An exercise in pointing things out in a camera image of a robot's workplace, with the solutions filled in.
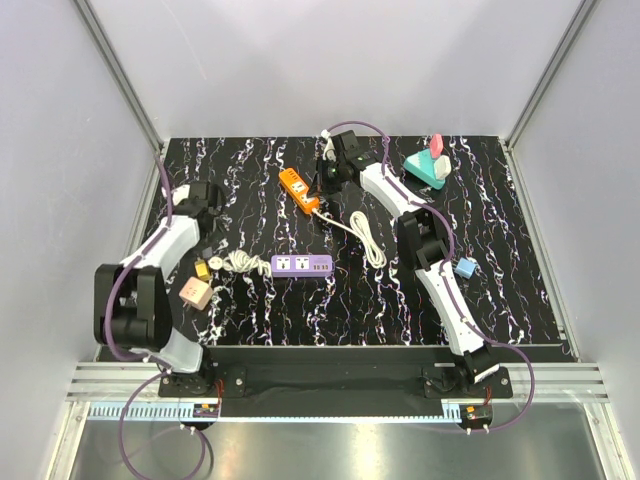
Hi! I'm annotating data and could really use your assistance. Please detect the white cable of purple strip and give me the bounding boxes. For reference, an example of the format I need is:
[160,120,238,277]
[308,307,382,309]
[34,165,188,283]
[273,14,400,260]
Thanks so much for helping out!
[208,250,274,277]

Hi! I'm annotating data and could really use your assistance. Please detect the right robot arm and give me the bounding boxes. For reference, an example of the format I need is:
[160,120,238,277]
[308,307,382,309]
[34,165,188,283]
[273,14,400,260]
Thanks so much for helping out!
[311,130,499,397]

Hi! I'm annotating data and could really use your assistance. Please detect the purple power strip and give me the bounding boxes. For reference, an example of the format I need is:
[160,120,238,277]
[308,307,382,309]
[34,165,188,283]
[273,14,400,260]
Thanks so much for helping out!
[271,254,334,278]

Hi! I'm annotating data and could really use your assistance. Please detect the teal power strip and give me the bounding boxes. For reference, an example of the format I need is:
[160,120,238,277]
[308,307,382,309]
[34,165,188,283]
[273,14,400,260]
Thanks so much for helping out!
[403,150,445,190]

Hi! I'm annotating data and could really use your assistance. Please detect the aluminium frame rail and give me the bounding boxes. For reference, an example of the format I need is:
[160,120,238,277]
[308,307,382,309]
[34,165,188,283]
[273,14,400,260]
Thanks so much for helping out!
[71,0,164,155]

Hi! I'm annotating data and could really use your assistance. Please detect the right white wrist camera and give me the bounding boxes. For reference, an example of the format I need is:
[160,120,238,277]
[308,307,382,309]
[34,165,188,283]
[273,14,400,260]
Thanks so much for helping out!
[321,129,336,162]

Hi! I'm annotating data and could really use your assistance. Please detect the yellow white charger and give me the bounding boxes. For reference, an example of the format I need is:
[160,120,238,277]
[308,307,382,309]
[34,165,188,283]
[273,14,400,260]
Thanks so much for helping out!
[194,259,212,282]

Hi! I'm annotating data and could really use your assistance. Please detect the orange power strip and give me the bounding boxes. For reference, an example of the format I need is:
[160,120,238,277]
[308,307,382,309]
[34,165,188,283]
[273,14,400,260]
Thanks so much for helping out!
[278,168,320,215]

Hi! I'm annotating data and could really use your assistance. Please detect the pink plug adapter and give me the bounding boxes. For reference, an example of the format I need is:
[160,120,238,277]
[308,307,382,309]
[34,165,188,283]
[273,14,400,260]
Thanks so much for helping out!
[429,133,444,160]

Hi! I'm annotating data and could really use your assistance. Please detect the pink cube deer adapter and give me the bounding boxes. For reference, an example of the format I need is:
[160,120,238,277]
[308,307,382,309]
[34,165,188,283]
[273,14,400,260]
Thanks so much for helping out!
[179,277,213,311]

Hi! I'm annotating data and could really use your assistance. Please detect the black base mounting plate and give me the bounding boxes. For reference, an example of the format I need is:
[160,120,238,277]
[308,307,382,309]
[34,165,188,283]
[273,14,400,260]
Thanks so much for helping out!
[159,346,513,421]

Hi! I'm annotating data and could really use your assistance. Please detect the white cable of orange strip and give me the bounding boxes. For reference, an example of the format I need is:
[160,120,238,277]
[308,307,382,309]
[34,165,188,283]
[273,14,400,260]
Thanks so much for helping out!
[312,208,389,269]

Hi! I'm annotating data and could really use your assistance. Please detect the white plug adapter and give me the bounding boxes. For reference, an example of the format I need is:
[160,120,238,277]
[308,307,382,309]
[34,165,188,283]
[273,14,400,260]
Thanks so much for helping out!
[433,155,451,181]

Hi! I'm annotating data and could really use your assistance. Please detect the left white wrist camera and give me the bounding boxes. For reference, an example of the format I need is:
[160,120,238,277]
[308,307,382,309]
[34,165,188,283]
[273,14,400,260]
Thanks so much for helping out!
[171,185,190,205]

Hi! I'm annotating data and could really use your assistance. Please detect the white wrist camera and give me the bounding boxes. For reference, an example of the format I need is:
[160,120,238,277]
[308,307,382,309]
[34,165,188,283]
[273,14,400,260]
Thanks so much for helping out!
[321,129,336,162]
[171,185,190,205]

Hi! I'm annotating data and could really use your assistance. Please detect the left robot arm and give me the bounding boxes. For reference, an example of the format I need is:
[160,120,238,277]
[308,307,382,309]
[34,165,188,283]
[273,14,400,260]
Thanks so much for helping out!
[93,182,226,396]

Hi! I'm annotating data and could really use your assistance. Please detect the blue usb charger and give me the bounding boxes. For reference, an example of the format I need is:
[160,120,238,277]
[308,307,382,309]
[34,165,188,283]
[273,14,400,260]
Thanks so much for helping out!
[454,258,477,279]

